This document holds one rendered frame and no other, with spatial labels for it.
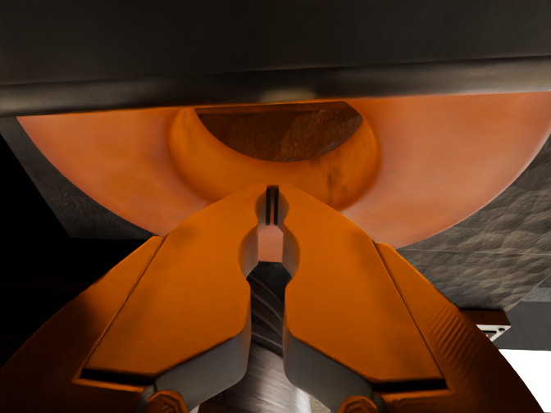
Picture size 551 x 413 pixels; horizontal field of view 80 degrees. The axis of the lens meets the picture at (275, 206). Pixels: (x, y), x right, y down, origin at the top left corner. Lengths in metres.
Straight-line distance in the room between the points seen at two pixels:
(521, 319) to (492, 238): 9.29
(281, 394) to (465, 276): 0.23
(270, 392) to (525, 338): 9.10
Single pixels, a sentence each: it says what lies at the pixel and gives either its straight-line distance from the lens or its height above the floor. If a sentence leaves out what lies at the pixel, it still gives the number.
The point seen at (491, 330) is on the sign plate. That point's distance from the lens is 0.52.
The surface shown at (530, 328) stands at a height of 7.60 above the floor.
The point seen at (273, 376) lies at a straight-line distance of 0.31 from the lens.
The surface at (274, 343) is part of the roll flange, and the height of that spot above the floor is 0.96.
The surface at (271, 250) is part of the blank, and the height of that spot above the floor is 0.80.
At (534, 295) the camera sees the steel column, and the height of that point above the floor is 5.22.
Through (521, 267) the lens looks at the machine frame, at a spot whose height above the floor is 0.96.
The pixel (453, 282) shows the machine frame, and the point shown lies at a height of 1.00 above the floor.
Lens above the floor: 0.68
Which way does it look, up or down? 46 degrees up
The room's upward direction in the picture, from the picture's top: 177 degrees counter-clockwise
